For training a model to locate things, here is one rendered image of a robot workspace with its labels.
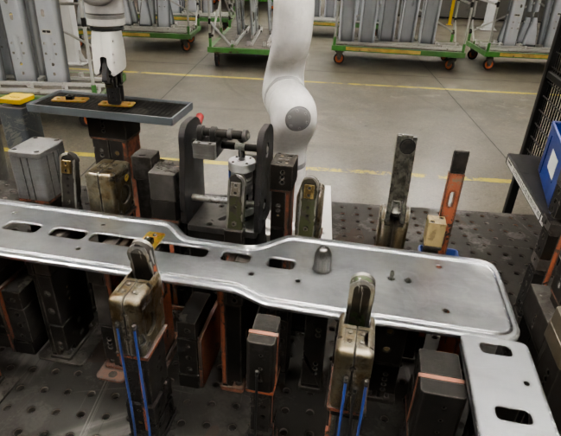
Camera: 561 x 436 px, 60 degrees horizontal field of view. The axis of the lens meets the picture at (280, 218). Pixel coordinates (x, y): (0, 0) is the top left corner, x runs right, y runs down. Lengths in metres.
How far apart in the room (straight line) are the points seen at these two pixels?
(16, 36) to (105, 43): 4.08
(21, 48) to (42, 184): 4.12
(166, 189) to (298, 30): 0.49
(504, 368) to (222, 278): 0.47
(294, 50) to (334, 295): 0.65
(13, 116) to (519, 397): 1.24
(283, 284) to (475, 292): 0.34
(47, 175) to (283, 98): 0.58
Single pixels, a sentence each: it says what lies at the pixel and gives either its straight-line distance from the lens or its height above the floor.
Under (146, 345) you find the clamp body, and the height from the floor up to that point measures 0.95.
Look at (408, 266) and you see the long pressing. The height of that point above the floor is 1.00.
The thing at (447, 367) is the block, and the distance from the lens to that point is 0.79.
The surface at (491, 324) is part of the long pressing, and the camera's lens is 0.86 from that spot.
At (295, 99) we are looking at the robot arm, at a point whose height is 1.19.
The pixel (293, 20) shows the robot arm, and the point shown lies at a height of 1.36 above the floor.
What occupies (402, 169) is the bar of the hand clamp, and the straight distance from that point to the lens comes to 0.97.
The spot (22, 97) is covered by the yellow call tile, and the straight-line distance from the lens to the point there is 1.41.
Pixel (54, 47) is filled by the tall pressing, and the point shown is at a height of 0.63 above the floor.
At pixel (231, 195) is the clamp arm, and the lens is 1.01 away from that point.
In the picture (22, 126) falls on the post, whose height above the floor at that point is 1.09.
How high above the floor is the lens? 1.52
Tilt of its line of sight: 29 degrees down
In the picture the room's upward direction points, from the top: 2 degrees clockwise
